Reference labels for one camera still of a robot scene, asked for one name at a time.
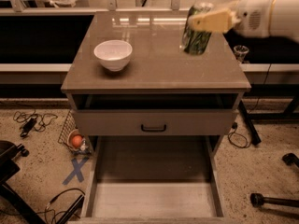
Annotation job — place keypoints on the black power adapter with cable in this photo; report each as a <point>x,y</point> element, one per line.
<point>32,121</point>

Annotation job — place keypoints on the grey drawer cabinet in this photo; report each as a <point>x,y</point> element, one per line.
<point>159,76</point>

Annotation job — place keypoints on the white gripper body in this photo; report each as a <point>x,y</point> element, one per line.
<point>253,16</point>

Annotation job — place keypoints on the clear glass cup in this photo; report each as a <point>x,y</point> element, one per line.
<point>240,52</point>

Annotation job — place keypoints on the white ceramic bowl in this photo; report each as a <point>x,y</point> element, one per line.
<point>113,55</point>

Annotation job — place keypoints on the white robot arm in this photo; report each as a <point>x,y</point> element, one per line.
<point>284,19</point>

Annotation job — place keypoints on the blue tape cross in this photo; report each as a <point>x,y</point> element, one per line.
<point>76,172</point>

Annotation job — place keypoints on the wire basket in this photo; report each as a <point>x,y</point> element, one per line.
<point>68,131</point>

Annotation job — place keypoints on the open middle drawer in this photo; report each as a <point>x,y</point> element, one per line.
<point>153,180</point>

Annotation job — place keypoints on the top drawer with black handle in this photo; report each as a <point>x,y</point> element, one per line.
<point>107,123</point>

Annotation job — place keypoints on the green soda can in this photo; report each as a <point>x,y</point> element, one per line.
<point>193,42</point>

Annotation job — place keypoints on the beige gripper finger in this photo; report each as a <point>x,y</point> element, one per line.
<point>215,21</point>
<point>227,5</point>

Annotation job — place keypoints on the black table leg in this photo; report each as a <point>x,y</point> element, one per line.
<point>255,138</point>

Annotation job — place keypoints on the orange ball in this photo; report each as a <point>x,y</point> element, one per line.
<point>76,141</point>

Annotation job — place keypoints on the black caster right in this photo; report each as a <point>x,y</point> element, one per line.
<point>290,159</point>

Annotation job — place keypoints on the black stand leg right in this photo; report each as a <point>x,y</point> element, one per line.
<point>257,200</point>

